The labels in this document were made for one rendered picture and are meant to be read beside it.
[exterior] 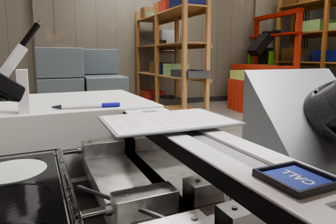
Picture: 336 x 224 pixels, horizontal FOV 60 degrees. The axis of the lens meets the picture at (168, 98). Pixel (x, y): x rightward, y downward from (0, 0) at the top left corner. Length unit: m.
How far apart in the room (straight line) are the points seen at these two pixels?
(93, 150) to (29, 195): 0.19
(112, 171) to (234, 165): 0.26
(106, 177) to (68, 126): 0.16
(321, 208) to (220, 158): 0.12
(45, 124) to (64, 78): 1.98
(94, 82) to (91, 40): 3.66
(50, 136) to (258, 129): 0.42
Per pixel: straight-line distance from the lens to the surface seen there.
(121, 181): 0.48
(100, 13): 6.26
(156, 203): 0.37
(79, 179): 0.58
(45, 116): 0.60
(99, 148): 0.59
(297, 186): 0.28
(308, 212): 0.25
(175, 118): 0.50
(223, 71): 7.25
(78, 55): 2.55
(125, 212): 0.36
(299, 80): 0.76
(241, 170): 0.31
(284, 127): 0.63
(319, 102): 0.67
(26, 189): 0.45
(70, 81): 2.55
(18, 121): 0.61
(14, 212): 0.39
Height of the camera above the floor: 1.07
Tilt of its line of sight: 8 degrees down
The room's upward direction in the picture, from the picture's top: straight up
